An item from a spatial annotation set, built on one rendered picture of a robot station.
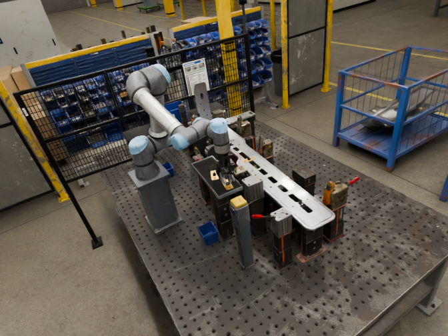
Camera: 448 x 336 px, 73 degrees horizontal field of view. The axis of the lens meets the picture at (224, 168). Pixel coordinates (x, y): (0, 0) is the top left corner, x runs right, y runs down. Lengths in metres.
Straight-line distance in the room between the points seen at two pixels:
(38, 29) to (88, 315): 6.77
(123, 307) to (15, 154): 2.06
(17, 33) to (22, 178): 4.90
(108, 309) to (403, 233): 2.15
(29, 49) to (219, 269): 7.39
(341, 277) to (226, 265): 0.61
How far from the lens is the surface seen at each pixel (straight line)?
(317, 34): 5.32
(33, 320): 3.05
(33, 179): 4.05
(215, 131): 1.34
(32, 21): 8.41
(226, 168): 1.44
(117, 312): 2.72
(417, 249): 1.97
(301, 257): 1.80
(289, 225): 1.56
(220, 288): 1.72
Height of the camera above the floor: 2.11
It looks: 34 degrees down
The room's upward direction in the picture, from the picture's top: 9 degrees counter-clockwise
